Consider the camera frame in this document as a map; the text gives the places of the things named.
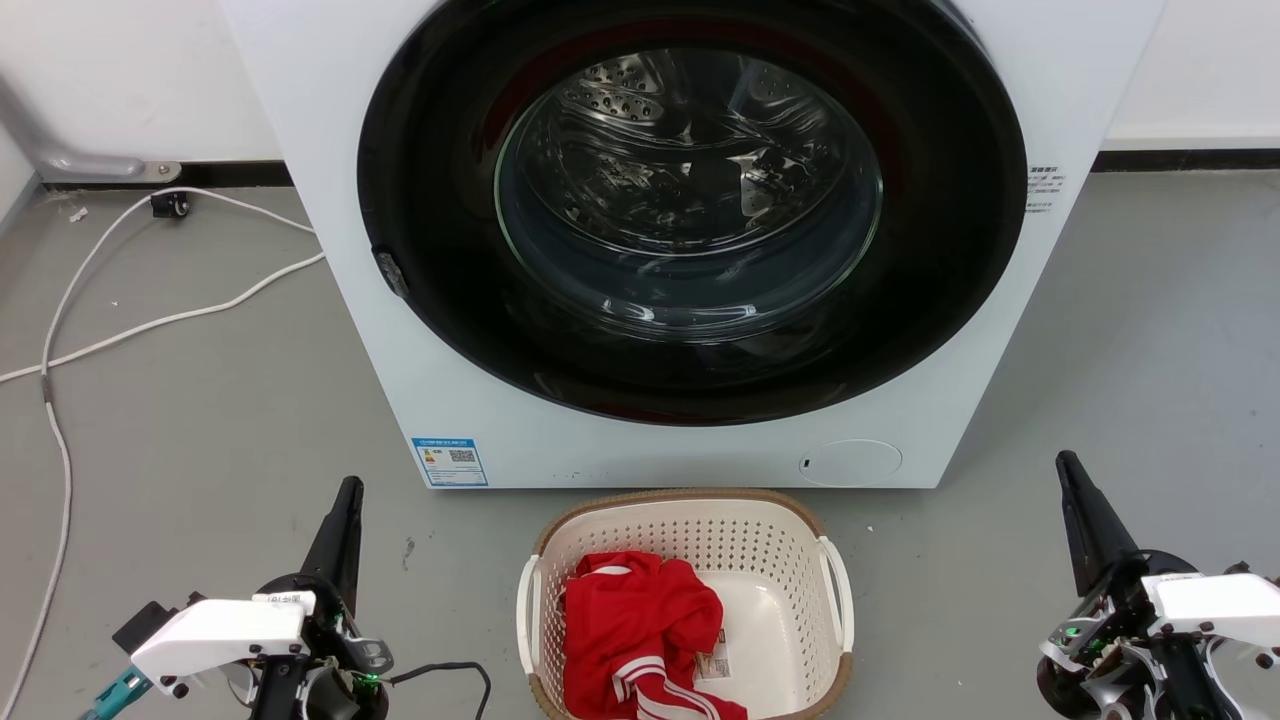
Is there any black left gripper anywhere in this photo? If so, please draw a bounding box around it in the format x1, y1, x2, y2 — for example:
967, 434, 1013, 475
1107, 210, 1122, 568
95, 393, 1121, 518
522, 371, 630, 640
250, 477, 394, 720

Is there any white front-load washing machine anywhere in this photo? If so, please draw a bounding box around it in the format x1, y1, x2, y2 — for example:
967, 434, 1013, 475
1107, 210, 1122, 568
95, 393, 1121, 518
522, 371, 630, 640
218, 0, 1167, 491

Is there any white perforated laundry basket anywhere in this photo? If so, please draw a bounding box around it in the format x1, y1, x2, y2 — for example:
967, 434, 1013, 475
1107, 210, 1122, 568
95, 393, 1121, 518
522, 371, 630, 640
516, 488, 856, 720

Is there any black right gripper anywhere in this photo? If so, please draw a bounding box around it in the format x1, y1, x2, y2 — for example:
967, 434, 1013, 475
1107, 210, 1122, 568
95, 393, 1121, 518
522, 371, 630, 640
1036, 450, 1211, 720

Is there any grey floor pipe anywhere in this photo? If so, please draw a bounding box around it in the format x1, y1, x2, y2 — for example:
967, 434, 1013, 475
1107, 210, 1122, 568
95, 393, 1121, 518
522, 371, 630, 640
0, 75, 183, 185

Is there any small printed garment tag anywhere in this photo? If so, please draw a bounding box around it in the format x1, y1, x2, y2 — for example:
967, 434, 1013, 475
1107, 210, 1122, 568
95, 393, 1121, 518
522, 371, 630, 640
697, 628, 732, 682

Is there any white cable to washer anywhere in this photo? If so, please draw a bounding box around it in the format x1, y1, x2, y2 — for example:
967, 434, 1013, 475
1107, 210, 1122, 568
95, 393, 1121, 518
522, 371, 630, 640
0, 252, 327, 385

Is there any round white filter cover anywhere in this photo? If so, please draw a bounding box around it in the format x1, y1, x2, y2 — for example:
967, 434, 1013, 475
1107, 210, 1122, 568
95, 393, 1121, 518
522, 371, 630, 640
798, 439, 904, 488

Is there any blue energy label sticker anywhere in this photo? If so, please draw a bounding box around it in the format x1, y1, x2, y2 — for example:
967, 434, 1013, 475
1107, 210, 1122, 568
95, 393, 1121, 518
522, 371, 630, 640
411, 436, 489, 488

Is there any long white floor cable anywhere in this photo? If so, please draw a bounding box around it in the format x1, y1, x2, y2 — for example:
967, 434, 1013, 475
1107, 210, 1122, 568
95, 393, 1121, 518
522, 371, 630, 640
0, 186, 318, 713

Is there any steel washer drum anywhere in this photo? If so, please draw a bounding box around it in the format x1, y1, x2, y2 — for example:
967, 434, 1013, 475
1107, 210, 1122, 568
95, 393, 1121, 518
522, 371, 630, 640
497, 48, 884, 342

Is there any round black washer door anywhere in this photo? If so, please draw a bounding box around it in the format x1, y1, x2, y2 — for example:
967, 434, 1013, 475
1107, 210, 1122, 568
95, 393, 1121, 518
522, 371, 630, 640
357, 0, 1029, 427

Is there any red garment with white stripes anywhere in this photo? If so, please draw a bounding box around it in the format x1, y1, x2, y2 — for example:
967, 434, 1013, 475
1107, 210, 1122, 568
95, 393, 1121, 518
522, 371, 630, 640
561, 551, 749, 720

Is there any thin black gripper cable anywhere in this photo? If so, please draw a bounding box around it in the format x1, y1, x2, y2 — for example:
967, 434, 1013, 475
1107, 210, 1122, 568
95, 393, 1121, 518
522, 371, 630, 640
385, 661, 493, 720

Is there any small printed text sticker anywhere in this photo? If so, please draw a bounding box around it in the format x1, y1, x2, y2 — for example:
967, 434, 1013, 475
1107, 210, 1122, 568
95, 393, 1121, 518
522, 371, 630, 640
1026, 165, 1065, 215

